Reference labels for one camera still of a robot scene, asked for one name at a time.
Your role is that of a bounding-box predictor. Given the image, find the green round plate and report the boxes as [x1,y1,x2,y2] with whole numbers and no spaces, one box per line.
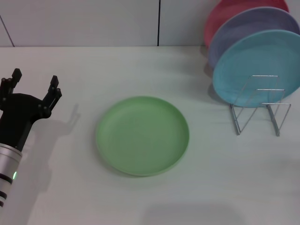
[95,95,190,177]

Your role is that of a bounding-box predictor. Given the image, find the silver wire plate rack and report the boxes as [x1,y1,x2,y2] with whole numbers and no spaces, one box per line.
[229,75,292,137]

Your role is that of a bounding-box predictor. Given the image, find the red round plate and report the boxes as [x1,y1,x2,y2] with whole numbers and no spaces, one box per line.
[203,0,290,49]

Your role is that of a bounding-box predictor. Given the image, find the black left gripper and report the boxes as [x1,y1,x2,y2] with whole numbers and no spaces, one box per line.
[0,68,63,153]

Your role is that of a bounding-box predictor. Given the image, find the purple round plate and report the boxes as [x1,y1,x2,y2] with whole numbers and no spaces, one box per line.
[208,6,300,68]

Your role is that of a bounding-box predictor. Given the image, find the blue round plate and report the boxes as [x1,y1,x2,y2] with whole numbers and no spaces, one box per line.
[212,29,300,108]

